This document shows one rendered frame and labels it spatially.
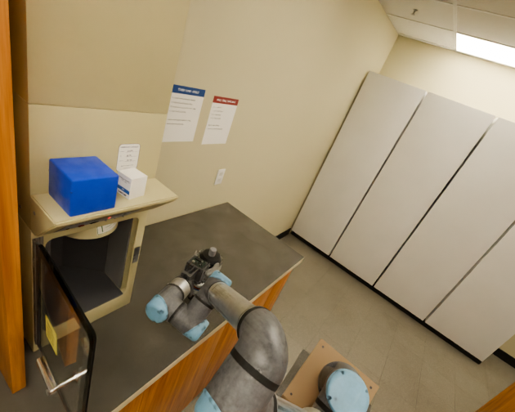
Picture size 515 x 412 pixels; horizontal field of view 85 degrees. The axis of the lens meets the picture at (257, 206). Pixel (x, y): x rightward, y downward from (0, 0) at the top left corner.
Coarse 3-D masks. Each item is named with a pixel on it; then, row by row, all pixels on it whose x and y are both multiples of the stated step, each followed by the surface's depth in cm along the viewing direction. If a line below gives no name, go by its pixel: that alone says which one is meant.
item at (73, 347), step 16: (48, 256) 65; (48, 272) 64; (48, 288) 66; (64, 288) 59; (48, 304) 68; (64, 304) 60; (64, 320) 62; (80, 320) 55; (64, 336) 64; (80, 336) 56; (48, 352) 76; (64, 352) 66; (80, 352) 58; (64, 368) 68; (80, 368) 59; (80, 384) 61; (64, 400) 73; (80, 400) 63
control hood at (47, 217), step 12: (156, 180) 86; (156, 192) 80; (168, 192) 83; (36, 204) 61; (48, 204) 61; (120, 204) 70; (132, 204) 72; (144, 204) 74; (156, 204) 79; (36, 216) 62; (48, 216) 59; (60, 216) 60; (84, 216) 62; (96, 216) 64; (108, 216) 69; (36, 228) 64; (48, 228) 60; (60, 228) 63
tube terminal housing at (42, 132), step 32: (32, 128) 56; (64, 128) 60; (96, 128) 65; (128, 128) 72; (160, 128) 79; (32, 160) 59; (32, 192) 62; (96, 224) 80; (32, 256) 70; (128, 256) 102; (32, 288) 75; (128, 288) 107; (32, 320) 81
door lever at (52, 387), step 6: (36, 360) 63; (42, 360) 63; (42, 366) 62; (48, 366) 62; (42, 372) 61; (48, 372) 61; (72, 372) 63; (48, 378) 60; (66, 378) 62; (72, 378) 62; (48, 384) 60; (54, 384) 60; (60, 384) 60; (66, 384) 61; (48, 390) 59; (54, 390) 59
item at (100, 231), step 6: (114, 222) 90; (96, 228) 84; (102, 228) 85; (108, 228) 87; (114, 228) 90; (72, 234) 81; (78, 234) 81; (84, 234) 82; (90, 234) 83; (96, 234) 84; (102, 234) 85; (108, 234) 87
